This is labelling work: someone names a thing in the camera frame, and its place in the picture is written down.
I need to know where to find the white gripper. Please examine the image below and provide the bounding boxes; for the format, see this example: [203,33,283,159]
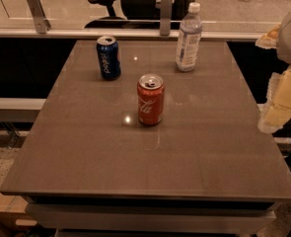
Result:
[255,10,291,133]

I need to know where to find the clear plastic water bottle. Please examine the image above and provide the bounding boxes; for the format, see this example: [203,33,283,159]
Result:
[176,2,202,72]

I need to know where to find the red Coca-Cola can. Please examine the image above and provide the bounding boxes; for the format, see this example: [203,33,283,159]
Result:
[137,73,165,125]

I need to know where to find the black office chair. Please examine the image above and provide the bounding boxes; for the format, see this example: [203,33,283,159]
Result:
[86,0,195,29]

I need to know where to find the blue Pepsi can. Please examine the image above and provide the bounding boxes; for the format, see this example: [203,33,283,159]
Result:
[96,36,121,80]

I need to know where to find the glass partition rail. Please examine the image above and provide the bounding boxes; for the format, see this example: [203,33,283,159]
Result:
[0,29,262,41]

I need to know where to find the middle metal bracket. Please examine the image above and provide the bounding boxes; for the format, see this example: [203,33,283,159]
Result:
[160,0,173,37]

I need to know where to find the metal bracket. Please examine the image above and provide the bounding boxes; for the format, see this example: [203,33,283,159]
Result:
[160,0,173,37]
[27,0,51,34]

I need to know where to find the left metal bracket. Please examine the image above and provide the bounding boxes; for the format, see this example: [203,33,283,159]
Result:
[27,0,51,34]

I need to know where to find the grey table base frame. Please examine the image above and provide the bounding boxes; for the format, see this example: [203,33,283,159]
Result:
[26,203,276,234]

